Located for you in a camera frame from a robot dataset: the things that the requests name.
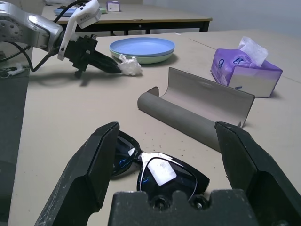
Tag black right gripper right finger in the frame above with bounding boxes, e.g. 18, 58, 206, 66
214, 121, 301, 226

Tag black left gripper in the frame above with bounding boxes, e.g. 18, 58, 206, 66
63, 34, 122, 79

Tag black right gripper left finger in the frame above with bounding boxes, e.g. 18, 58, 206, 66
34, 121, 120, 226

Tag white tissue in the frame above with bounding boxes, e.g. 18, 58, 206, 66
117, 53, 143, 76

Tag black sunglasses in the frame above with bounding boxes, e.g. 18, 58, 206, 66
110, 130, 211, 201

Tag grey glasses case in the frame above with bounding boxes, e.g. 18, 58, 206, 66
137, 67, 256, 153

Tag purple tissue box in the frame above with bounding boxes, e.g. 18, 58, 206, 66
106, 0, 122, 12
210, 36, 284, 98

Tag dark side table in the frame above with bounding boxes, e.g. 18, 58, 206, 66
41, 3, 214, 36

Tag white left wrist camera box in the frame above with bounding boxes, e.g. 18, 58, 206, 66
57, 0, 102, 61

